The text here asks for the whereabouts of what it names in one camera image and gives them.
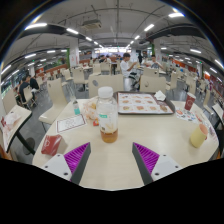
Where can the clear white-capped drink bottle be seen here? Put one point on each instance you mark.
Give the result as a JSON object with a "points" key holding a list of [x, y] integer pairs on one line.
{"points": [[106, 116]]}

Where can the white printed card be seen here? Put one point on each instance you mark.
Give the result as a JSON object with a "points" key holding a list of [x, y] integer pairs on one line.
{"points": [[70, 123]]}

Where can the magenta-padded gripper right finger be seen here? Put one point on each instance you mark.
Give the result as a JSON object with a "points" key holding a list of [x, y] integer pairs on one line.
{"points": [[163, 165]]}

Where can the white crumpled napkin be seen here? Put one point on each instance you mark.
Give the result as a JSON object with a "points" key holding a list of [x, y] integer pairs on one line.
{"points": [[160, 95]]}

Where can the dark food tray with liner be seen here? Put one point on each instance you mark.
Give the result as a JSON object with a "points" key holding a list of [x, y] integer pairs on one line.
{"points": [[140, 103]]}

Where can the yellow cup with pink inside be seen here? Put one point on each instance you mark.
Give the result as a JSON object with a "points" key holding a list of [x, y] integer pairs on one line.
{"points": [[198, 136]]}

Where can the group of ceiling lights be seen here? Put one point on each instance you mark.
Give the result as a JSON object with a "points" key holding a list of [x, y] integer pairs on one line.
{"points": [[36, 25]]}

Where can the white black-edged neighbouring table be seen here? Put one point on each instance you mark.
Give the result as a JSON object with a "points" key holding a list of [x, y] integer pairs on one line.
{"points": [[218, 111], [16, 121]]}

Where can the red pouch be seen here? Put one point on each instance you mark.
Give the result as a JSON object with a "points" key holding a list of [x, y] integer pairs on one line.
{"points": [[51, 144]]}

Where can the small green-labelled clear bottle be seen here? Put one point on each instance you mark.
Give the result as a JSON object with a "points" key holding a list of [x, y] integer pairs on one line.
{"points": [[76, 107]]}

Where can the person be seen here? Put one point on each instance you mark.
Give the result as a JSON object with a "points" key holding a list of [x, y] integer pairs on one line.
{"points": [[125, 68], [154, 63], [23, 88], [34, 83]]}

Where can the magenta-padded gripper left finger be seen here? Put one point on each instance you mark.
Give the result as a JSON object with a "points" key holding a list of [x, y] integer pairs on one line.
{"points": [[59, 165]]}

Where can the colourful sticker sheet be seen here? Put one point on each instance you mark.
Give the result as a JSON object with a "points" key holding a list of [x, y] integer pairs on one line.
{"points": [[186, 116]]}

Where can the group of cream chairs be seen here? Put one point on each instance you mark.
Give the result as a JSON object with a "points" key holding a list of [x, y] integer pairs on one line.
{"points": [[79, 76]]}

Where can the cream plastic chair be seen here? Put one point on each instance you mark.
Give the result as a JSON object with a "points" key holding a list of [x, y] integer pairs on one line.
{"points": [[151, 84], [103, 85], [55, 96]]}

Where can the clear plastic food bag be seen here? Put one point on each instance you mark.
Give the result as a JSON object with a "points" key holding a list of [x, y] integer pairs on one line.
{"points": [[89, 110]]}

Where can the red paper cup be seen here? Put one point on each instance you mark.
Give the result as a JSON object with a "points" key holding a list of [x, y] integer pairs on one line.
{"points": [[189, 101]]}

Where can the ceiling air conditioner unit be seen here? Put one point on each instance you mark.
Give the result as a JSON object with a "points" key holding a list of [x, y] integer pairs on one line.
{"points": [[91, 24]]}

